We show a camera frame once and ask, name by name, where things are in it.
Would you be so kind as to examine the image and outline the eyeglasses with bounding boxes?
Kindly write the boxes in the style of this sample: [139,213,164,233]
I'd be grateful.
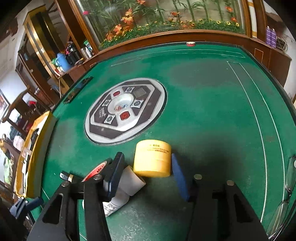
[265,156,296,237]

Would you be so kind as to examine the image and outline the black thermos flask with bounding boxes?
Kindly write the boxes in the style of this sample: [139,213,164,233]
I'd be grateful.
[65,41,81,65]

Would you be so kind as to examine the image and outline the white plastic bottle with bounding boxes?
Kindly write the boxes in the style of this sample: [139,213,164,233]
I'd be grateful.
[118,166,146,196]

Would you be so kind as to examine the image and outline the red white small dice piece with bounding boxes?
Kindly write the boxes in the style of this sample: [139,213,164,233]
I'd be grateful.
[186,42,196,47]

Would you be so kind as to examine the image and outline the blue thermos jug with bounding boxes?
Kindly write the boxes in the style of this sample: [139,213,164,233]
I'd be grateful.
[57,53,71,72]

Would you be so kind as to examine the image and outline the yellow cardboard tray box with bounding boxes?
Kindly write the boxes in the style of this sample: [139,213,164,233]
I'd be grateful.
[14,111,57,198]

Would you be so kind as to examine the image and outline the framed landscape painting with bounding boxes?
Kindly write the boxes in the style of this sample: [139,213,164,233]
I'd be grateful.
[0,90,10,120]

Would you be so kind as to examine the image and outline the round table control panel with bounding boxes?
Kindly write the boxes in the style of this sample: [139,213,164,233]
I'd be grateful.
[84,78,167,146]

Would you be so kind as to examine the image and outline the purple bottles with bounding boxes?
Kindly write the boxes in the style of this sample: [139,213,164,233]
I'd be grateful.
[265,26,277,48]

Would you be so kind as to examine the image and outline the wooden chair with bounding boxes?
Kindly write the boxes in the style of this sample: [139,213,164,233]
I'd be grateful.
[1,86,51,135]

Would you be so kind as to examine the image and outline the yellow tape roll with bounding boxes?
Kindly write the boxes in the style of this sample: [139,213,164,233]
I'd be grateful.
[133,140,171,178]

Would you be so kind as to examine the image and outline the white labelled tube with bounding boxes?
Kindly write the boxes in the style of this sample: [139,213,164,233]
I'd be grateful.
[103,191,130,217]

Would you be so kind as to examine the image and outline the black smartphone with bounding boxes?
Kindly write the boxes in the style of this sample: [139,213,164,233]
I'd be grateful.
[63,76,93,104]

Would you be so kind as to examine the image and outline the green mahjong table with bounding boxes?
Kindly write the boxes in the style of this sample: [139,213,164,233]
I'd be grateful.
[42,44,295,227]

